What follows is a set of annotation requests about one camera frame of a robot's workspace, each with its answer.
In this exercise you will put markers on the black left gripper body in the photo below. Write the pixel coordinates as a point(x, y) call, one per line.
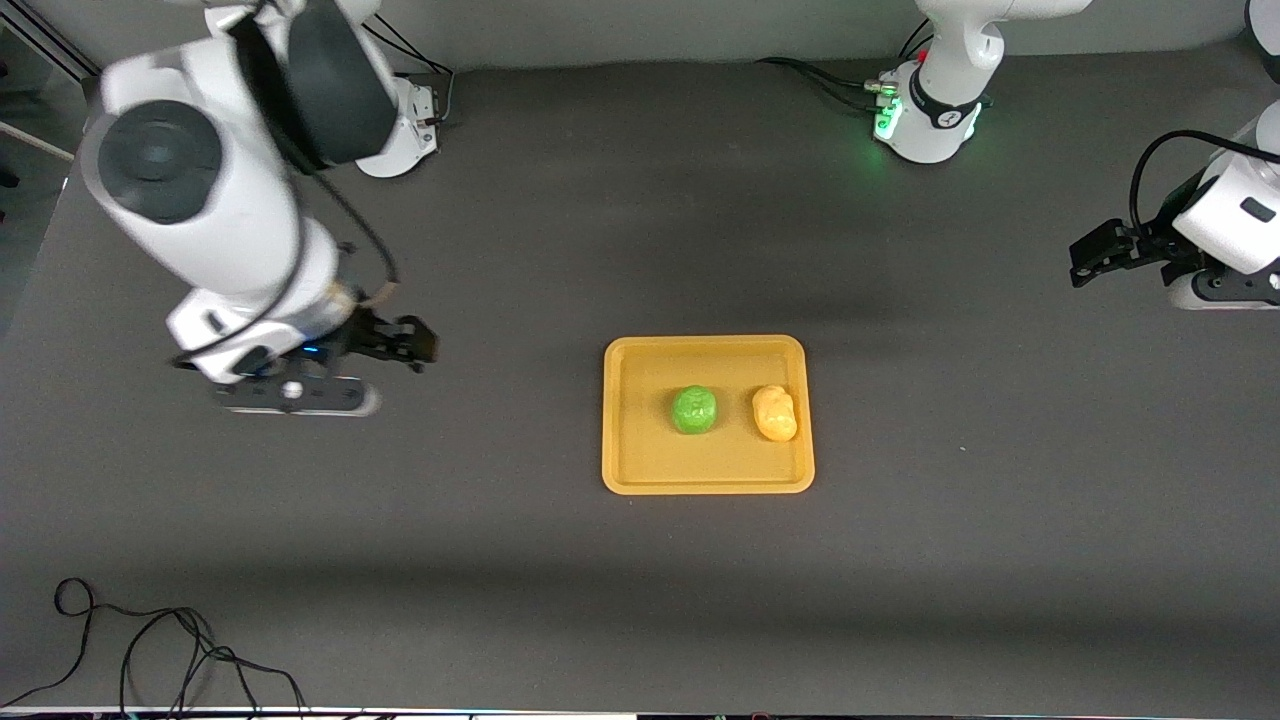
point(1146, 243)

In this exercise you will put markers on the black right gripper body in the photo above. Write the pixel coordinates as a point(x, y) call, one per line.
point(372, 335)

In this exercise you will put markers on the green apple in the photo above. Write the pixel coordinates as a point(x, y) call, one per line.
point(694, 410)

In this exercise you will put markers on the yellow potato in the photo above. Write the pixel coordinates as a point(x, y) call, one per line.
point(775, 414)

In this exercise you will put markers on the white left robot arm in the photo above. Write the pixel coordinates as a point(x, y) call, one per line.
point(945, 60)

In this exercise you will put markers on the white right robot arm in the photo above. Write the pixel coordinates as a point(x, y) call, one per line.
point(200, 180)

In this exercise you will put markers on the yellow plastic tray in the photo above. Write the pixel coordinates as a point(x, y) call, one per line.
point(640, 460)

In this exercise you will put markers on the dark grey table cloth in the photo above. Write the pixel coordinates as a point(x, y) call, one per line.
point(600, 250)

